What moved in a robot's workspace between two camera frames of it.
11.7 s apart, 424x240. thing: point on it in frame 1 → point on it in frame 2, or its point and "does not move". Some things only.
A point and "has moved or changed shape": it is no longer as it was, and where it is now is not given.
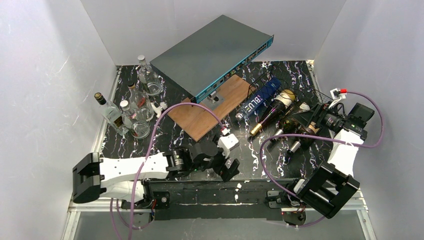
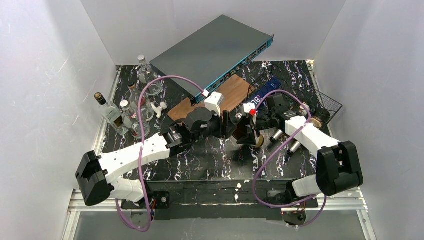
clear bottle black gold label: [143, 104] does not move
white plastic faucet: [158, 109] does not move
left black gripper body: [224, 164] → [227, 123]
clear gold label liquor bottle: [111, 113] does not move
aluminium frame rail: [74, 210] does not move
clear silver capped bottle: [139, 129] does not move
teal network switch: [210, 54] does not move
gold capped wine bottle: [280, 102] has moved or changed shape
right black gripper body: [313, 117] → [253, 124]
